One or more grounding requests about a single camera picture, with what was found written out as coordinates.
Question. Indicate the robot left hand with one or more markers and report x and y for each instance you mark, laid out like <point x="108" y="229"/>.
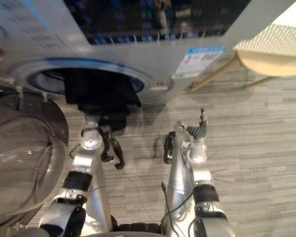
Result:
<point x="101" y="110"/>

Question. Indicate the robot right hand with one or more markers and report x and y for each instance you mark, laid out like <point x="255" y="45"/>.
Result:
<point x="198" y="132"/>

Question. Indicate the black clothes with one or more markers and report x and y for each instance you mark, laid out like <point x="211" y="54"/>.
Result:
<point x="101" y="89"/>

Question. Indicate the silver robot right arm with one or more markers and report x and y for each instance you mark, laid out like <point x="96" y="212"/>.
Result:
<point x="202" y="172"/>

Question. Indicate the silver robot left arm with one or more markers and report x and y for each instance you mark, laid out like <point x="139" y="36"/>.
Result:
<point x="85" y="160"/>

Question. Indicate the silver front-load washing machine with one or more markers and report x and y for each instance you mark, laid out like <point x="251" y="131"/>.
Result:
<point x="128" y="53"/>

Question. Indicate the round glass washing machine door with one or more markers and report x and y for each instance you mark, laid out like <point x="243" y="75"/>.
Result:
<point x="27" y="153"/>

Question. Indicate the black washing machine display panel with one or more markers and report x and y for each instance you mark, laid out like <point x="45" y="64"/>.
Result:
<point x="150" y="17"/>

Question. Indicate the white woven plastic laundry basket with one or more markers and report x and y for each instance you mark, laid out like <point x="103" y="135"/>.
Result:
<point x="273" y="40"/>

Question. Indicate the blue white energy label sticker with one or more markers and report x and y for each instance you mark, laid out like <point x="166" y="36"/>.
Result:
<point x="199" y="60"/>

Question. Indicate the beige chair with metal legs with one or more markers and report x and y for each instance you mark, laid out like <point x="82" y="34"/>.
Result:
<point x="269" y="65"/>

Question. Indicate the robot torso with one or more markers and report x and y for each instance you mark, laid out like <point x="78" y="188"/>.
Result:
<point x="135" y="229"/>

